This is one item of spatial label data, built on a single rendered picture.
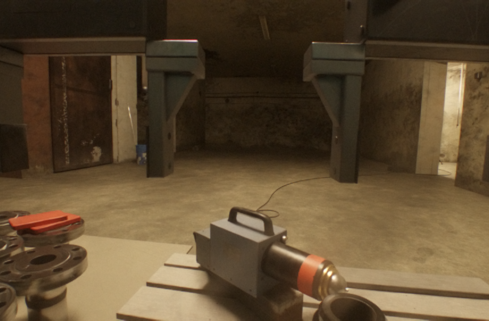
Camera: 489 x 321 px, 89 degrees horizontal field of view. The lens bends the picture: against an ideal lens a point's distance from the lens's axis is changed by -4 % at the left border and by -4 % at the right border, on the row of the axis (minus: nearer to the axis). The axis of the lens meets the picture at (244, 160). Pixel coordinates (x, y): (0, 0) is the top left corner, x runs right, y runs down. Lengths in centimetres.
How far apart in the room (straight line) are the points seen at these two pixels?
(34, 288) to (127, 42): 88
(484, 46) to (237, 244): 69
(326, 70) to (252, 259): 63
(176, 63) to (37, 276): 89
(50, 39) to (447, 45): 28
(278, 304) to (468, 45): 70
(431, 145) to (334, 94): 569
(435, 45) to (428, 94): 564
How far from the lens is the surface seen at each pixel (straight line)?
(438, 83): 598
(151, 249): 165
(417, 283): 119
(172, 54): 21
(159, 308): 95
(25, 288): 103
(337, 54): 21
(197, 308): 93
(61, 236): 135
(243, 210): 83
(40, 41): 26
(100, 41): 23
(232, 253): 82
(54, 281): 102
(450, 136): 902
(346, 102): 21
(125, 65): 621
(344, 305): 58
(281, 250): 75
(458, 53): 27
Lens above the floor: 69
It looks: 6 degrees down
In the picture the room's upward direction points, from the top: 1 degrees clockwise
